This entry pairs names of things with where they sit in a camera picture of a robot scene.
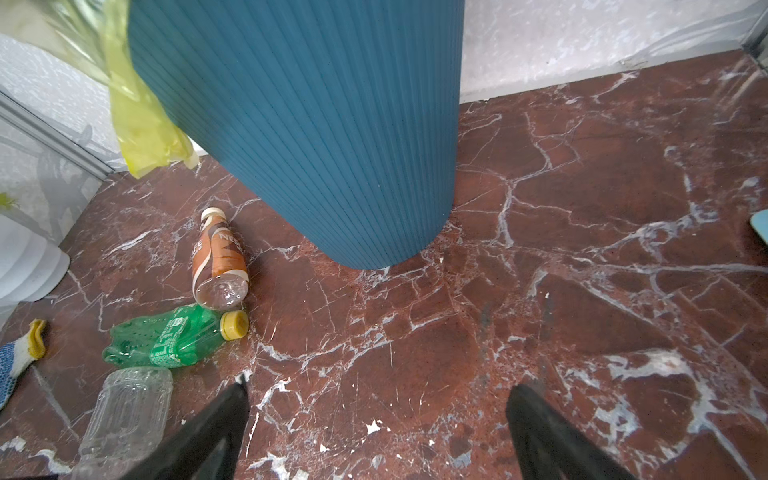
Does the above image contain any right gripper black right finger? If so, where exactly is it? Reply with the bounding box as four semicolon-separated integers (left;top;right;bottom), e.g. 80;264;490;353
505;384;634;479

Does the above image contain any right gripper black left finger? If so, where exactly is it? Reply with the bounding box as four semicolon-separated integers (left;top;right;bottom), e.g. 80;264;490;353
123;382;250;479

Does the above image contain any clear unlabelled plastic bottle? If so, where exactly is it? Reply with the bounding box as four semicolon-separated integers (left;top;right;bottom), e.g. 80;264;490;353
71;367;173;479

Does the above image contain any crushed green plastic bottle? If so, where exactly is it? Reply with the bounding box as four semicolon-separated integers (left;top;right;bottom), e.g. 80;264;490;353
102;304;249;369

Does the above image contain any brown Nescafe coffee bottle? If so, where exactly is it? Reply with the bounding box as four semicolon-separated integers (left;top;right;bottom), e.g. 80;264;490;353
192;207;250;311

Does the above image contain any blue bin with yellow rim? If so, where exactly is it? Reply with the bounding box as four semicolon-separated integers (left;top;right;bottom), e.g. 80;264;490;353
128;1;465;269

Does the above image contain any yellow-green plastic bin liner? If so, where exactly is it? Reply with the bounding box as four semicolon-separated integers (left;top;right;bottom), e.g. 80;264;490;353
1;1;199;179

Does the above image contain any blue white work glove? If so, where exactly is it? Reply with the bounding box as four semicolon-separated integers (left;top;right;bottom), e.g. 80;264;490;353
0;319;47;409

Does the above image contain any white pot with artificial plant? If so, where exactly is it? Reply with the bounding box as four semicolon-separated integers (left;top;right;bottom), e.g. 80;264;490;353
1;192;71;307

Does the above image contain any light blue garden trowel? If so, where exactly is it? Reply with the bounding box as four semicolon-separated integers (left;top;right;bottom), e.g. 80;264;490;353
749;209;768;244

